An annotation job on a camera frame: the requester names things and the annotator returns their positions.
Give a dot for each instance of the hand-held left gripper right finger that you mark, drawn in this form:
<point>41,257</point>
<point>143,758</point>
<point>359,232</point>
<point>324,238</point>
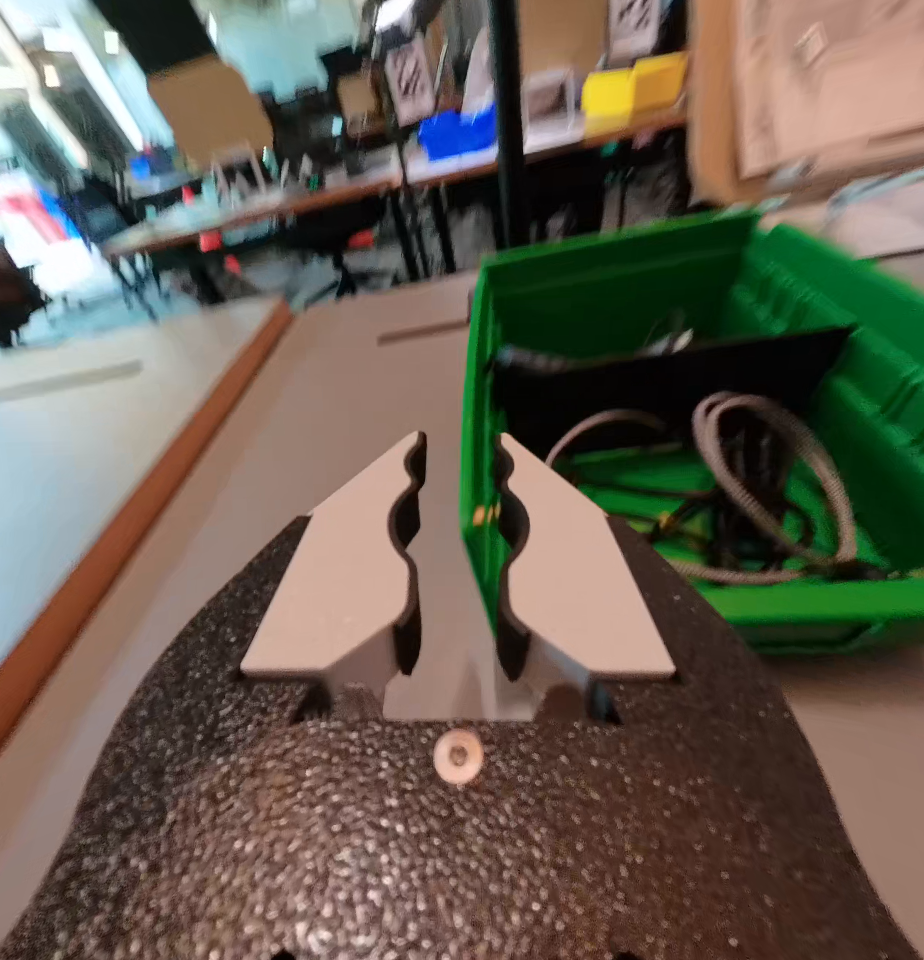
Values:
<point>589,600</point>

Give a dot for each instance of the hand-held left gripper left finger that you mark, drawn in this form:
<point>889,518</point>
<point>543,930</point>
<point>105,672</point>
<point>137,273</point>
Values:
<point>334,592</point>

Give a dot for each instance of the green divided plastic bin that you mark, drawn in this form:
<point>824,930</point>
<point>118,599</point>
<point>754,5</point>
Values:
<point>619,300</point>

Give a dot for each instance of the grey desk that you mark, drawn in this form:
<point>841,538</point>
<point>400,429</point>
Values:
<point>319,420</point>

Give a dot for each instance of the background wooden desk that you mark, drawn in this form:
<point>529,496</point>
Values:
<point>342,191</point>

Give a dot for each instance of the grey neighbouring table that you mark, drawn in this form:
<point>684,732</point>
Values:
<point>72,465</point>

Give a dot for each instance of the black office chair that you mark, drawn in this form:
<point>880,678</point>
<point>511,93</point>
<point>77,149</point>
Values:
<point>334,225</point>

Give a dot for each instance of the small blue background bin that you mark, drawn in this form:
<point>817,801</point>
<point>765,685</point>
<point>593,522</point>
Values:
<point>447,135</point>

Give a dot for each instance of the black metal pole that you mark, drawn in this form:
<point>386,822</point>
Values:
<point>507,112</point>

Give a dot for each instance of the beige upright board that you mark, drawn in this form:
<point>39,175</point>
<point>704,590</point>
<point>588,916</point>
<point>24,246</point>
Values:
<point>207,112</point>

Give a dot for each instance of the instruction sheet on stand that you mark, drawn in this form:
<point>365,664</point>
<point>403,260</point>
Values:
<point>713,112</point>

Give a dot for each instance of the yellow plastic bin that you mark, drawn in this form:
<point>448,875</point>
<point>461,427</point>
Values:
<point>612,97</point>

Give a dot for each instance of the black white marker board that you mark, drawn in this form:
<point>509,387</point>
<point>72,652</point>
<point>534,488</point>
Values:
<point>409,82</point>

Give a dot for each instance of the white instruction sheet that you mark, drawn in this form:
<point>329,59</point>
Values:
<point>844,75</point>

